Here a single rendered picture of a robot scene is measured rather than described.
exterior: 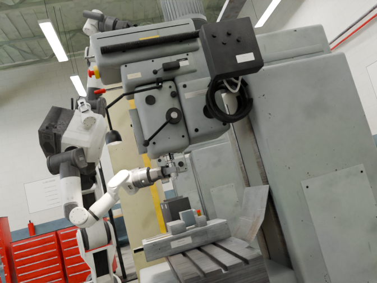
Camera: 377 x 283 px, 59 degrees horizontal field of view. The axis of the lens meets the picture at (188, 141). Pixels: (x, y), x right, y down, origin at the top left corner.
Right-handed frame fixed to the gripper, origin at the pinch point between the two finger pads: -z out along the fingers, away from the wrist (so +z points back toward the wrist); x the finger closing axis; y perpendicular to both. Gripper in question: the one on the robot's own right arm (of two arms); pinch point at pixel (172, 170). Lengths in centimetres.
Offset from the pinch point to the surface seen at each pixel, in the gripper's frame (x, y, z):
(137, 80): -13.6, -40.6, 1.4
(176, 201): 28.1, 15.4, 11.0
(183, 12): 1, -70, -23
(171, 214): 25.8, 21.3, 14.7
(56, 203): 713, -35, 600
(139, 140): -6.6, -16.5, 9.7
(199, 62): 0, -44, -25
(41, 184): 701, -100, 628
